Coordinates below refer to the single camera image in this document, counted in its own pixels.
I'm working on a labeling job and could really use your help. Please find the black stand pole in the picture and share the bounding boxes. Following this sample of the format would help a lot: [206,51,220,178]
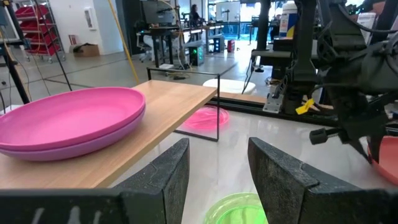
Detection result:
[0,0,31,105]

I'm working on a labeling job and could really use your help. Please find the opaque lilac plate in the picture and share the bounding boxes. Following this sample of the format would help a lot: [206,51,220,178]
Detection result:
[0,105,147,162]

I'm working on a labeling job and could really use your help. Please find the cardboard box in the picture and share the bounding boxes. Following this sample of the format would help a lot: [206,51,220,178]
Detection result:
[72,42,101,58]

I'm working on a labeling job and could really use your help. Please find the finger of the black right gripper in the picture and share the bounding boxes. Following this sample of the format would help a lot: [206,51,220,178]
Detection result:
[368,133,385,163]
[348,138,373,164]

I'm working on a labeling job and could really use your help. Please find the black table frame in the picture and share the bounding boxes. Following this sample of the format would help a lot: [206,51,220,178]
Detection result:
[206,95,341,128]

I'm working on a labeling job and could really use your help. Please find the translucent coral pink plate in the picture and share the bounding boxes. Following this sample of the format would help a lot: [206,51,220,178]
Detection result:
[367,136,398,187]

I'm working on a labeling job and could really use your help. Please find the white round stool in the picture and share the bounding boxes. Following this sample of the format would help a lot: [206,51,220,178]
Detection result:
[202,78,257,95]

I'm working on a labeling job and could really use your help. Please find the white wall dispenser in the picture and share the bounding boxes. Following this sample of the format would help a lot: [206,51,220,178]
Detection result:
[83,7,98,30]

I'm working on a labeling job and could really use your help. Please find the silver metal bracket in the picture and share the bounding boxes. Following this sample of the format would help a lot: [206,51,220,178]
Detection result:
[262,92,285,114]

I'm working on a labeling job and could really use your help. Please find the person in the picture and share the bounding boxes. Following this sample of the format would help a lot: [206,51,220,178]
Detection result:
[189,3,202,27]

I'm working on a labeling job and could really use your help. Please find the yellow hanging cable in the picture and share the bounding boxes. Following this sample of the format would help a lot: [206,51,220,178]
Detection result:
[107,0,141,85]

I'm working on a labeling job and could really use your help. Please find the black hanging cable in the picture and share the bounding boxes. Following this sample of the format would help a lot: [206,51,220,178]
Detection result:
[32,0,73,92]

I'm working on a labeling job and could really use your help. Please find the opaque magenta plate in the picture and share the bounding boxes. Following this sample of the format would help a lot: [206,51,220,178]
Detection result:
[0,86,147,152]

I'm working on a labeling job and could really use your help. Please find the computer tower with green lights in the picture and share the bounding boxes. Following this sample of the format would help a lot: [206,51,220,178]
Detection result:
[188,45,205,67]

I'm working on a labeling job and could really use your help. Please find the black office desk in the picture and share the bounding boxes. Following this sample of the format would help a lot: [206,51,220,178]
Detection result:
[136,25,188,68]

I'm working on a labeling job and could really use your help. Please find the office chair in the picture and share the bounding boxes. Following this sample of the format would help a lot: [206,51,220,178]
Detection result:
[136,30,154,63]

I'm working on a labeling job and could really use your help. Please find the yellow tag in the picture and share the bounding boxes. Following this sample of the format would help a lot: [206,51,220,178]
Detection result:
[295,98,316,115]

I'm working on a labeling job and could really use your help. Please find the translucent green plate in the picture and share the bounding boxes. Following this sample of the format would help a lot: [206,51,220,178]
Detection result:
[203,192,269,224]

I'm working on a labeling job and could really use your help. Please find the wooden shelf board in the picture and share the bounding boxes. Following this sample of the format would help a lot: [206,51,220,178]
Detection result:
[0,67,221,190]

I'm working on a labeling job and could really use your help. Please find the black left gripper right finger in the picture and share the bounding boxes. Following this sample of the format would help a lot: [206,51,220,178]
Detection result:
[248,136,398,224]

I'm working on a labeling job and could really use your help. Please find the white labelled container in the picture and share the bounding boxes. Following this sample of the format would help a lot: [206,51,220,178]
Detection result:
[278,1,300,39]

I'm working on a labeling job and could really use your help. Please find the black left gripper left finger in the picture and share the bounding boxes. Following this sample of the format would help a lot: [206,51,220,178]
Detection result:
[0,138,190,224]

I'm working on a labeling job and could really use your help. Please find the red bin rack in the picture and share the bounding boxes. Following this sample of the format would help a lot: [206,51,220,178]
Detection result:
[14,4,67,63]

